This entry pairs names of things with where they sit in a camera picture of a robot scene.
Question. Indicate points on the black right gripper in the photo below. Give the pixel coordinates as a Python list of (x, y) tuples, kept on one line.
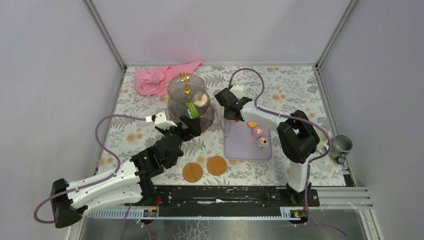
[(225, 116)]

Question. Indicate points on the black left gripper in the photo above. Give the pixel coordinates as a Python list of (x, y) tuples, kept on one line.
[(183, 129)]

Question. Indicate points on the pink handled tongs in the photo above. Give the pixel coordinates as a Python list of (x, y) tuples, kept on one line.
[(224, 123)]

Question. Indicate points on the green striped cake piece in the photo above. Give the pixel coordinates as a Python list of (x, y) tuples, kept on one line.
[(192, 110)]

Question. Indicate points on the white glazed donut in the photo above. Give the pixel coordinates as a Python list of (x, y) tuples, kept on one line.
[(201, 101)]

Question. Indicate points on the three-tier glass cake stand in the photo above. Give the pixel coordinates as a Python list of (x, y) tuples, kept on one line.
[(186, 88)]

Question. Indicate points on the grey speckled cake ball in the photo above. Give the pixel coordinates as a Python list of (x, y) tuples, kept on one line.
[(262, 142)]

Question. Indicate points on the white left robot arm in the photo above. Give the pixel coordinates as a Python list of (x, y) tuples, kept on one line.
[(131, 181)]

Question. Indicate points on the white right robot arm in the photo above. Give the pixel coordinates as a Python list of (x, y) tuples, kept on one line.
[(298, 137)]

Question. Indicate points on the pink sugared cake ball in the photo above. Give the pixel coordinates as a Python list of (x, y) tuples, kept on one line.
[(257, 132)]

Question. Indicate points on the lilac plastic tray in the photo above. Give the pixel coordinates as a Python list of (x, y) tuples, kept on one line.
[(240, 145)]

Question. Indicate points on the left wooden coaster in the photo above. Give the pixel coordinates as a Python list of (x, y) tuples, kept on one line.
[(192, 172)]

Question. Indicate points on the wooden coaster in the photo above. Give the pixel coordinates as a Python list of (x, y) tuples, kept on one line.
[(192, 172), (217, 166)]

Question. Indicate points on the right wooden coaster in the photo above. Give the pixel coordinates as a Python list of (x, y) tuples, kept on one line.
[(217, 166)]

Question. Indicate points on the pink cloth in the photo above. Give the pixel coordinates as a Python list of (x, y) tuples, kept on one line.
[(153, 81)]

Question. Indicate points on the white ceramic mug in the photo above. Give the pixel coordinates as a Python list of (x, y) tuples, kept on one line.
[(323, 144)]

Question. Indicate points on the grey ceramic mug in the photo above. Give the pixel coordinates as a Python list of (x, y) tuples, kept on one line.
[(341, 148)]

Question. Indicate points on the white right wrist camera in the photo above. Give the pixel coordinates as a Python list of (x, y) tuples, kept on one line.
[(237, 90)]

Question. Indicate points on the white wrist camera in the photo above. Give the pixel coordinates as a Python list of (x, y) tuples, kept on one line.
[(237, 90), (161, 119)]

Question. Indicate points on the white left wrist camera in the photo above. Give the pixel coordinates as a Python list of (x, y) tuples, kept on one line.
[(161, 119)]

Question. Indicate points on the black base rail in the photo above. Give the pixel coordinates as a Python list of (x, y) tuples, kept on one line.
[(227, 201)]

